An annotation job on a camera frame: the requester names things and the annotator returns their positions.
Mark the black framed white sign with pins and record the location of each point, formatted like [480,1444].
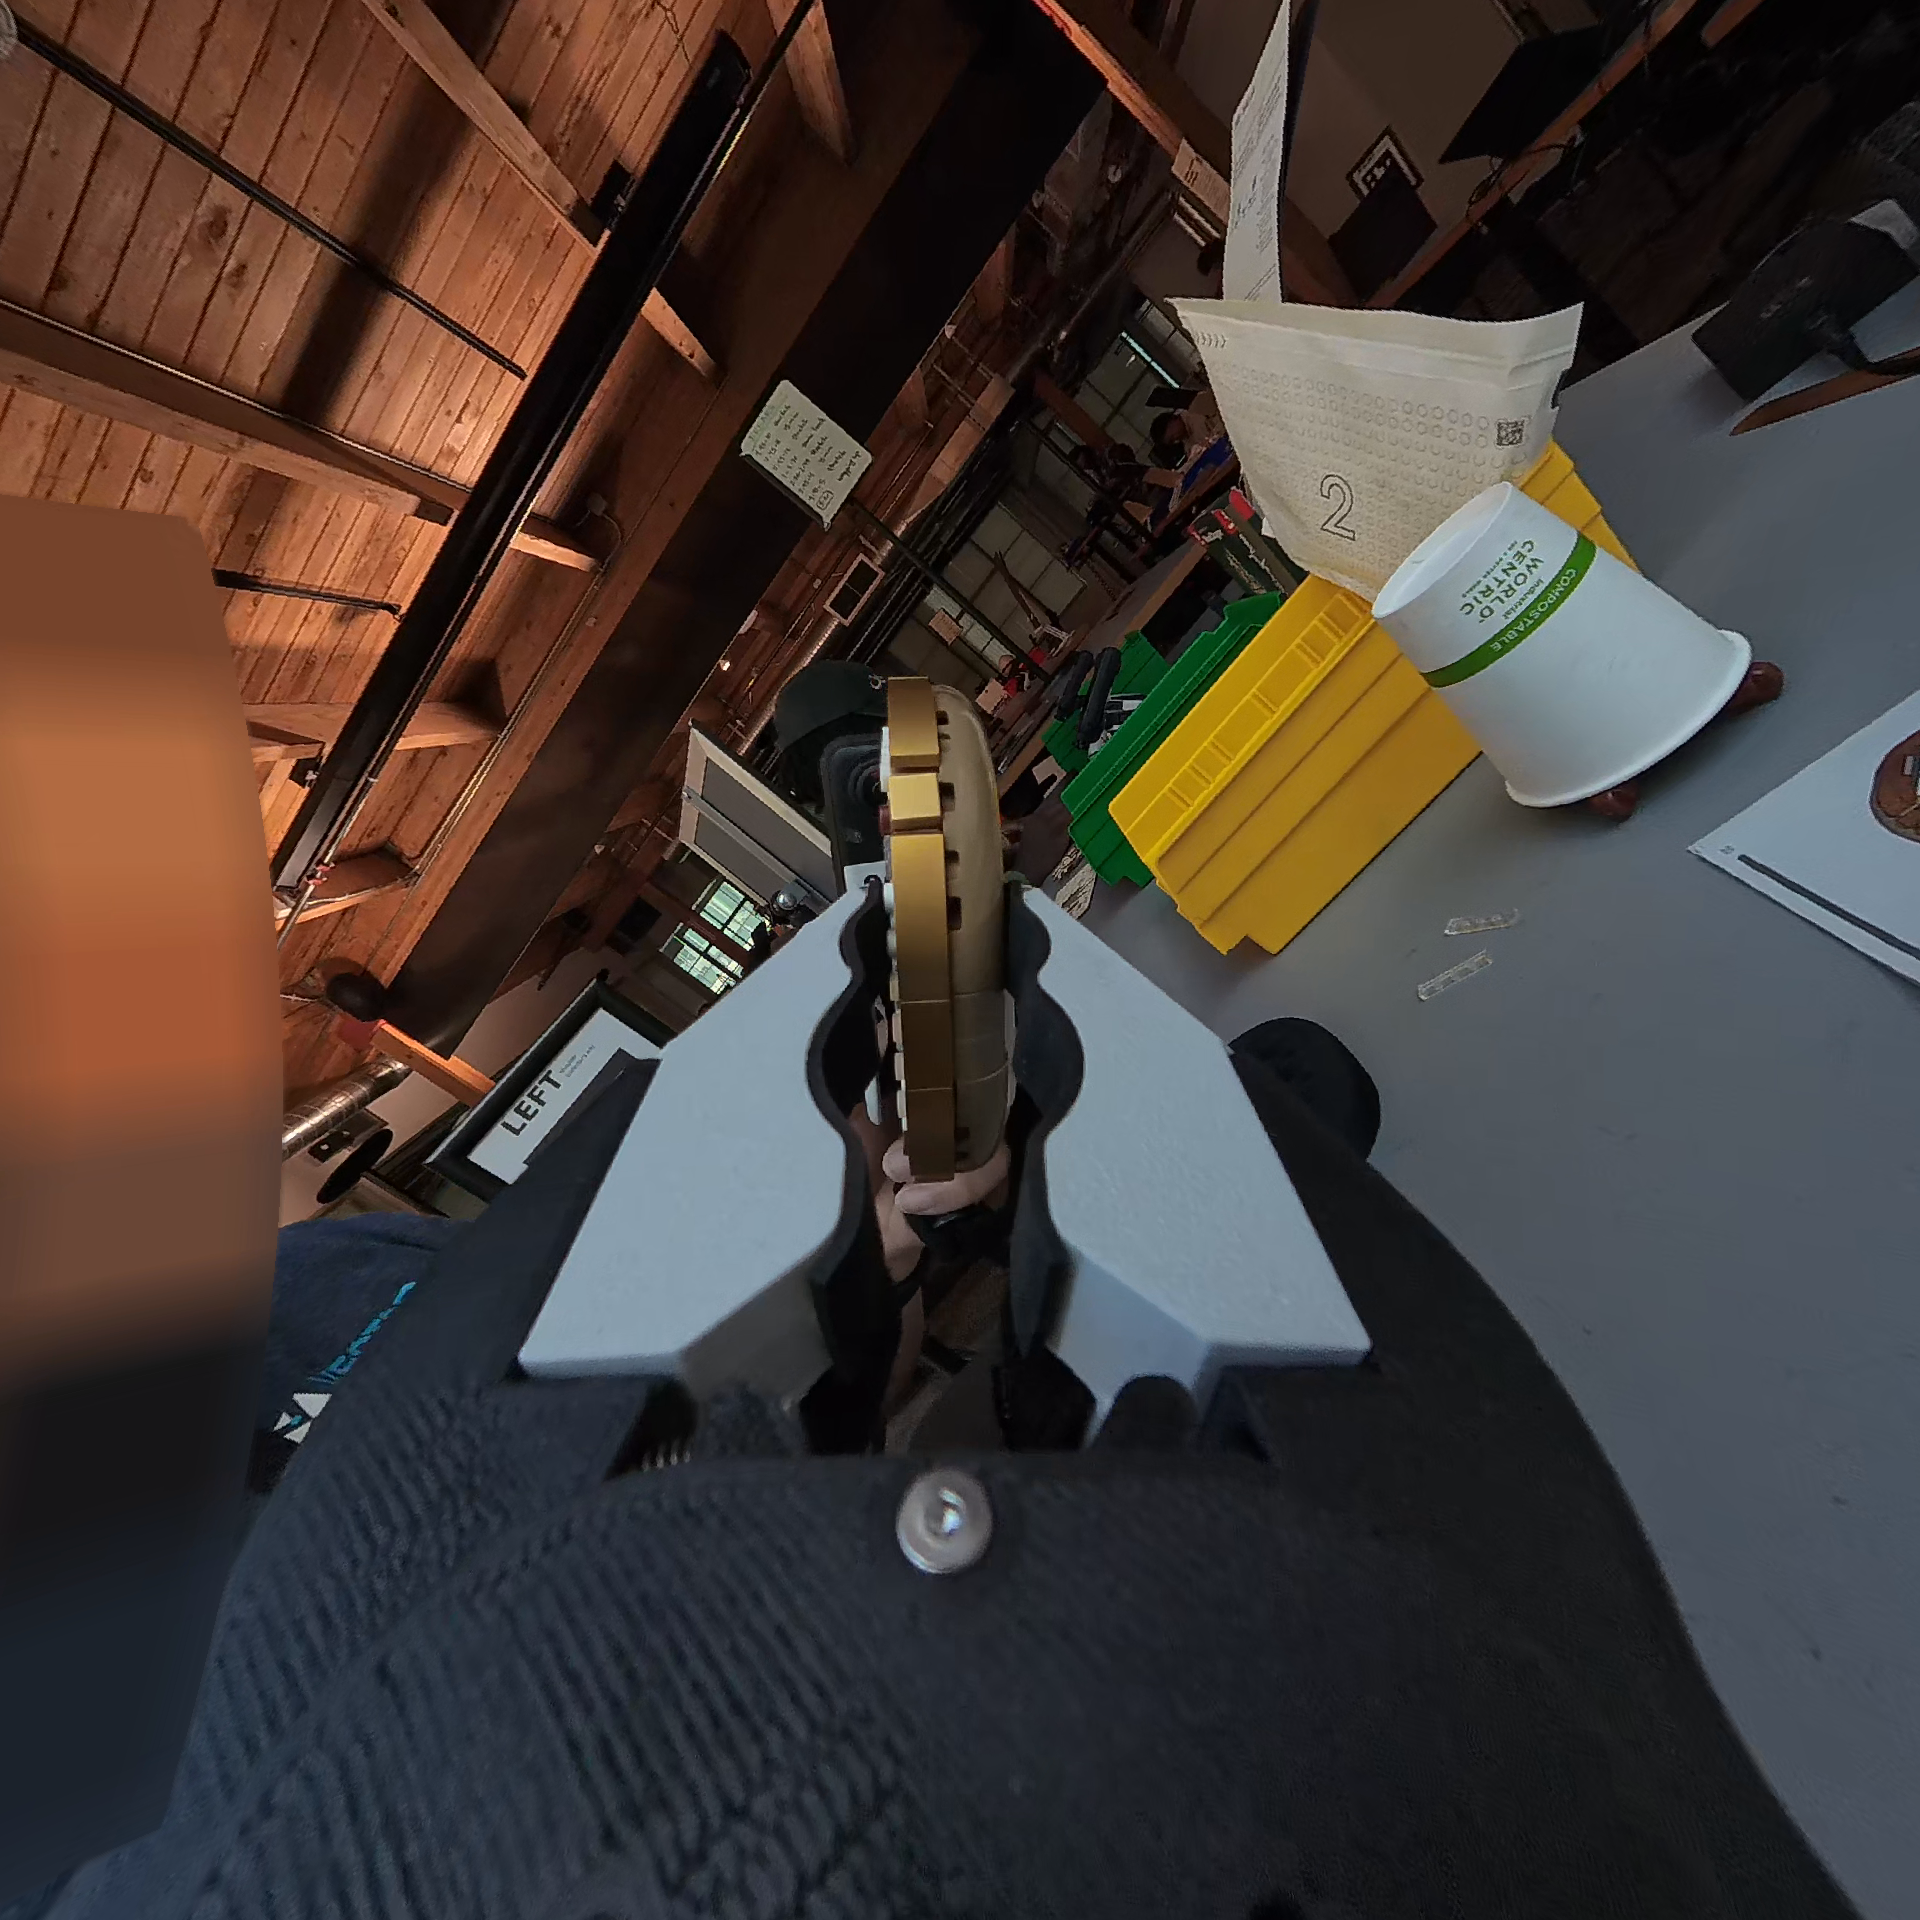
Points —
[540,1103]

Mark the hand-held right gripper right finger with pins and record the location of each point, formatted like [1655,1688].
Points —
[1200,1200]

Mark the black ceiling spotlight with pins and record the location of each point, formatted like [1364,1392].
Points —
[357,997]

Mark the green plastic bin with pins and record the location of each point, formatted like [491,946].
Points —
[1156,720]

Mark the reddish brown round lego piece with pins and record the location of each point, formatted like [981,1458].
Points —
[1756,682]
[1613,800]

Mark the black white marker tag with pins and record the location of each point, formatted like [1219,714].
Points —
[1387,166]

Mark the yellow plastic bin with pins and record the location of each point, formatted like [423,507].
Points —
[1290,780]

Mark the person's dark blue shirt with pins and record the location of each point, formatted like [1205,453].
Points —
[360,1307]

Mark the black lego set box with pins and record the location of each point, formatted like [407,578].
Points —
[1816,300]

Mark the person's left hand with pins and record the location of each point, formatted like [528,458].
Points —
[954,1189]

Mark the round tan lego base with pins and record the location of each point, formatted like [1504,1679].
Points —
[944,931]

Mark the white paper cup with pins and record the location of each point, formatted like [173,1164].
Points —
[1576,676]

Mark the white hanging notice board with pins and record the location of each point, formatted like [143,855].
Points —
[807,452]

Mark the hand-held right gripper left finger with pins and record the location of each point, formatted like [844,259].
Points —
[691,1200]

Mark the lego instruction booklet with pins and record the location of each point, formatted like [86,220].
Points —
[1830,855]

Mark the silver ventilation duct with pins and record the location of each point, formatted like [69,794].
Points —
[346,1108]

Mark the white paper parts bag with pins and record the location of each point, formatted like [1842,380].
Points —
[1381,405]

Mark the dark box with red label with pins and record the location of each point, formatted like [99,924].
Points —
[1245,542]

